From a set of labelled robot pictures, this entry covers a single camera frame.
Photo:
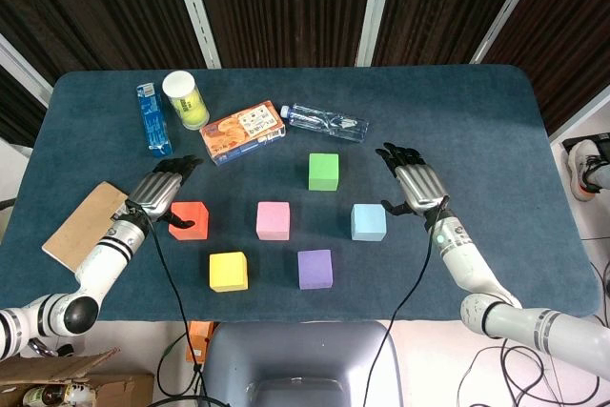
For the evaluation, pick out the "clear tennis ball tube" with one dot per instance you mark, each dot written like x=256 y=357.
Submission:
x=180 y=85

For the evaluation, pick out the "purple foam cube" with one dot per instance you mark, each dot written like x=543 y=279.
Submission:
x=314 y=268

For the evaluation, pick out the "white sneaker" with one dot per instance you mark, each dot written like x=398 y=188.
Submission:
x=581 y=173

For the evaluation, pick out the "clear plastic water bottle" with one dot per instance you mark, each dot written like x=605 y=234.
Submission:
x=329 y=122

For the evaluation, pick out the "chrome caster leg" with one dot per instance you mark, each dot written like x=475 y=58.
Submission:
x=45 y=349

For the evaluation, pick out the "brown spiral notebook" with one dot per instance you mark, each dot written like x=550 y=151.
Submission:
x=83 y=223

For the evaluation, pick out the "glass bottle with label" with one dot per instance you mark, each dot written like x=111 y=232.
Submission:
x=52 y=395

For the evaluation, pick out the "plain yellow tennis ball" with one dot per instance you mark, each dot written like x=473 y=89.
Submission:
x=197 y=115

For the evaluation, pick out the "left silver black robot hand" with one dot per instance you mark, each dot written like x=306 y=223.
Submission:
x=152 y=190

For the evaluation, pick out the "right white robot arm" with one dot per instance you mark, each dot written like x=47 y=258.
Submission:
x=464 y=261

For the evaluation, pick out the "orange foam cube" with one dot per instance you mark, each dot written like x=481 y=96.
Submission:
x=190 y=216

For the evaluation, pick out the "green foam cube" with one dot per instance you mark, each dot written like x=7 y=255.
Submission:
x=323 y=169

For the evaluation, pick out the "printed yellow tennis ball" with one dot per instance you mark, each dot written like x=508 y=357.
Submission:
x=185 y=103

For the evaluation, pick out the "grey robot torso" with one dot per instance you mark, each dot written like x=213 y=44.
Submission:
x=300 y=359

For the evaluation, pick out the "yellow foam cube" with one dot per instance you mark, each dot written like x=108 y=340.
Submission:
x=228 y=271

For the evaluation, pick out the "brown cardboard box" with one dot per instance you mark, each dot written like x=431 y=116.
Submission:
x=119 y=385

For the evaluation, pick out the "dark slatted partition panel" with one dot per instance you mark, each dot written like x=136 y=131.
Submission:
x=95 y=6
x=572 y=21
x=443 y=6
x=14 y=111
x=286 y=6

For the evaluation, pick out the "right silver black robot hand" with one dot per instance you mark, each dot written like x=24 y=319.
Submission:
x=421 y=185

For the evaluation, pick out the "black flat device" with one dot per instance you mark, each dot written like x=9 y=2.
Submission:
x=583 y=141

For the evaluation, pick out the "orange device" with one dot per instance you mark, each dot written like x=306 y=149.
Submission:
x=199 y=338

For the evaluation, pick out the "blue table cloth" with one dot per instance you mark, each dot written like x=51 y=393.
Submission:
x=453 y=130

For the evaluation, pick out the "person's leg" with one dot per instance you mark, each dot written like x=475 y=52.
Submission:
x=601 y=166

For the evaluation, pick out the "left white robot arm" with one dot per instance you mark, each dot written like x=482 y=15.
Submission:
x=107 y=254

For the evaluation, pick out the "white partition post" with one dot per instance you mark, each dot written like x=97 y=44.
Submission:
x=512 y=2
x=376 y=2
x=24 y=71
x=581 y=116
x=193 y=6

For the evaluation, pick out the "light blue foam cube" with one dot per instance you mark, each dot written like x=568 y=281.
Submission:
x=368 y=221

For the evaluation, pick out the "orange cookie box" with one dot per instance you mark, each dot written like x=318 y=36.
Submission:
x=240 y=133

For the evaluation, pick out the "blue snack carton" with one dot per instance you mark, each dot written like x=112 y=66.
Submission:
x=153 y=118

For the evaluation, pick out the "pink foam cube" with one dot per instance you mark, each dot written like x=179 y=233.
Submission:
x=273 y=220

